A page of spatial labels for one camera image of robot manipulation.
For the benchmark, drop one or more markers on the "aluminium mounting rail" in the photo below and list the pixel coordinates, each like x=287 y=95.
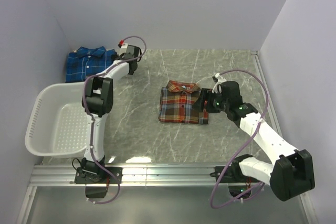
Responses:
x=141 y=174

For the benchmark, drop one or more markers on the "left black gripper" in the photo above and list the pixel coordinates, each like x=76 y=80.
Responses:
x=115 y=56

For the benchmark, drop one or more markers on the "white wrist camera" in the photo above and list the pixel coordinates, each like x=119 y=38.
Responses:
x=122 y=47
x=218 y=79

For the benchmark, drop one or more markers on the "white plastic laundry basket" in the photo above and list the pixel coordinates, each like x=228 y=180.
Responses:
x=58 y=125

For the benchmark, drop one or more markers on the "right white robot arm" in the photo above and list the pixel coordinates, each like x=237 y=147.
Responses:
x=290 y=171

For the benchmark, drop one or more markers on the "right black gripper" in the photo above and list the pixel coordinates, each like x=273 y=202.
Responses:
x=206 y=94

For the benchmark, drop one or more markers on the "red brown plaid shirt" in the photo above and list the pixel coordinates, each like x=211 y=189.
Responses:
x=176 y=100

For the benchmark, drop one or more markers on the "folded blue plaid shirt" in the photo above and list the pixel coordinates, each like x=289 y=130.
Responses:
x=86 y=62

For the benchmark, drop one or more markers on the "aluminium side rail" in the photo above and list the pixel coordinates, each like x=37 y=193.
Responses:
x=259 y=101

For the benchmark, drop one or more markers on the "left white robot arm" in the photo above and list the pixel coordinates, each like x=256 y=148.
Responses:
x=97 y=100

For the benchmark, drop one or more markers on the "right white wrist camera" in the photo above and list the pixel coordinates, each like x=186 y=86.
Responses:
x=218 y=79

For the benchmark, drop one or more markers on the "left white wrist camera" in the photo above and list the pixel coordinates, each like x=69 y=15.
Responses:
x=122 y=47

